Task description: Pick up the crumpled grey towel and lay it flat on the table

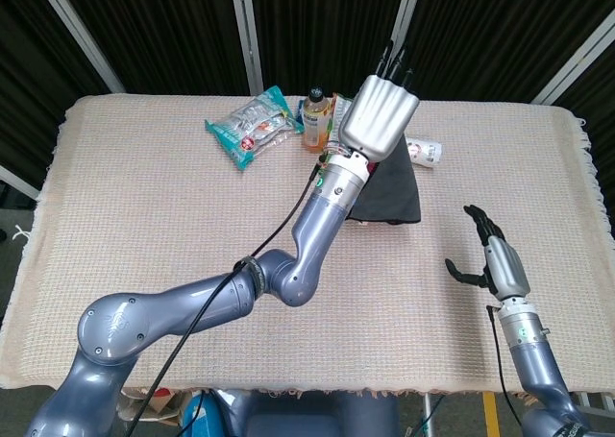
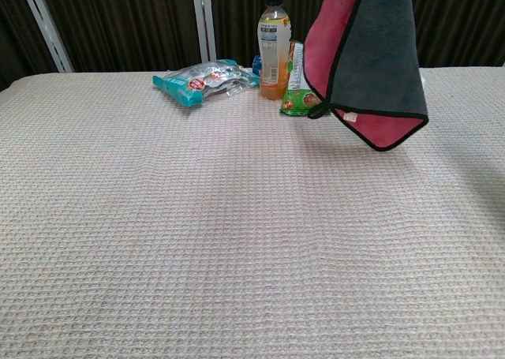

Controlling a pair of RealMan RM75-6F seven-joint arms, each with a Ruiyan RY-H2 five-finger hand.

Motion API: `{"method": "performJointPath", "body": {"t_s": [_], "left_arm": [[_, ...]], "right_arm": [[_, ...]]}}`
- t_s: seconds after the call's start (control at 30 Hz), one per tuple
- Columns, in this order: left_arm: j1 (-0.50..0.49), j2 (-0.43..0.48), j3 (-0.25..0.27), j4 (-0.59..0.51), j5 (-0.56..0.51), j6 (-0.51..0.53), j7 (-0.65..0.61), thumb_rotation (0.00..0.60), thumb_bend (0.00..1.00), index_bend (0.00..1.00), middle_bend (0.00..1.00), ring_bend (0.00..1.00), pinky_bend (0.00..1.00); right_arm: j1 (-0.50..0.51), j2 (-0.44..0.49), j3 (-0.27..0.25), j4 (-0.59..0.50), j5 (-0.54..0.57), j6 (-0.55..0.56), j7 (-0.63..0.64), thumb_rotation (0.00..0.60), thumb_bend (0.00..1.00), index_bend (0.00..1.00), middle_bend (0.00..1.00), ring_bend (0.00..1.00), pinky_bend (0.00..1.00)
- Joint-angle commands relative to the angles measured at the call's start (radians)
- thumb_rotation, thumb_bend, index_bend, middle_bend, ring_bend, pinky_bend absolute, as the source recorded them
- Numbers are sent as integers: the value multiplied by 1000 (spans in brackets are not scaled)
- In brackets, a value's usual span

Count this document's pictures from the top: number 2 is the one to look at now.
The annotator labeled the black and pink towel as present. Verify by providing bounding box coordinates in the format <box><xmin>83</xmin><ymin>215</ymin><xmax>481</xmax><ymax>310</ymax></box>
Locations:
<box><xmin>303</xmin><ymin>0</ymin><xmax>430</xmax><ymax>152</ymax></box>

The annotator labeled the beige waffle tablecloth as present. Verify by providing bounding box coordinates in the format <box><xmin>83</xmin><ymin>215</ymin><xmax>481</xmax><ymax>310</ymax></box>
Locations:
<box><xmin>0</xmin><ymin>65</ymin><xmax>505</xmax><ymax>359</ymax></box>

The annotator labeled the green white snack packet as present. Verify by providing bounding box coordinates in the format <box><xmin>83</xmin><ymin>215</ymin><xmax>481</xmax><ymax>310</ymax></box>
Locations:
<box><xmin>279</xmin><ymin>39</ymin><xmax>329</xmax><ymax>118</ymax></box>

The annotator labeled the teal silver snack packet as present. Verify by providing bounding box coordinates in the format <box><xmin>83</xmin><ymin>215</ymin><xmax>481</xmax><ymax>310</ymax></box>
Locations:
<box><xmin>152</xmin><ymin>58</ymin><xmax>261</xmax><ymax>107</ymax></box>

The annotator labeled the orange juice bottle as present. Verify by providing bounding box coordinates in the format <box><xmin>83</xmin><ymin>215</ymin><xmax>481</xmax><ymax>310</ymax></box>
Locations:
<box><xmin>258</xmin><ymin>0</ymin><xmax>294</xmax><ymax>101</ymax></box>

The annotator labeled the dark pleated curtain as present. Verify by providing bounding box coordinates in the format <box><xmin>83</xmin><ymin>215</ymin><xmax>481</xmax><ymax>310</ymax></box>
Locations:
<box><xmin>0</xmin><ymin>0</ymin><xmax>505</xmax><ymax>92</ymax></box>

